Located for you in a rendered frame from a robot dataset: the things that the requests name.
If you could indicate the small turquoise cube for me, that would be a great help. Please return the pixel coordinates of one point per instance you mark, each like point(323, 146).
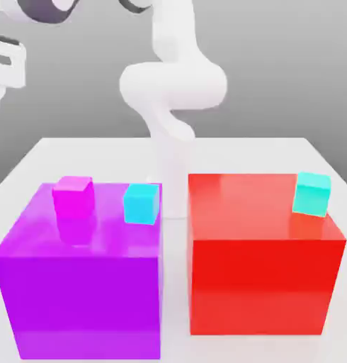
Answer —
point(311, 198)

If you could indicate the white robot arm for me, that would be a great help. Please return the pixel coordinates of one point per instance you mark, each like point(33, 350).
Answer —
point(173, 85)

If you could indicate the large purple box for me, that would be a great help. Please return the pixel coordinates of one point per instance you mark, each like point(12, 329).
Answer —
point(77, 283)

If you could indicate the large red box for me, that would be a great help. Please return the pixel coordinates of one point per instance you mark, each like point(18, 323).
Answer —
point(261, 269)

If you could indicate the small cyan cube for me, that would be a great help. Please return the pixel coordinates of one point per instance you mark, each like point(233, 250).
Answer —
point(139, 207)

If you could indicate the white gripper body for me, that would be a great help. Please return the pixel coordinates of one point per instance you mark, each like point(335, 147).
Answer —
point(16, 71)

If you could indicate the small magenta cube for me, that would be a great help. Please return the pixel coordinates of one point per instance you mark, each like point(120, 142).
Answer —
point(73, 202)

